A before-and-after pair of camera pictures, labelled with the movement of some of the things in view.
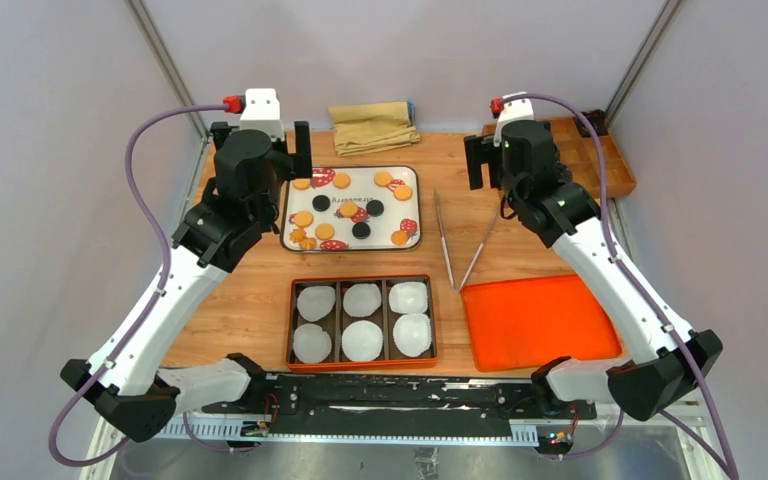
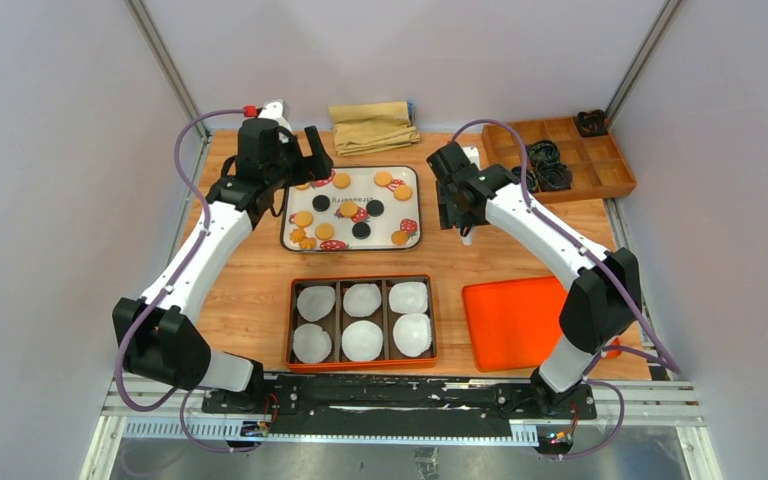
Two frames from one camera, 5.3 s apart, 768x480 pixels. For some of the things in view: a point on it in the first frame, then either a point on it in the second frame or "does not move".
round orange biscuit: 403,192 does not move
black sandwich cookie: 320,203 does not move
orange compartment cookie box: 360,322 does not move
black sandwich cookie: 375,208 does not move
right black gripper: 481,150 to 449,217
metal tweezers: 474,260 to 467,240
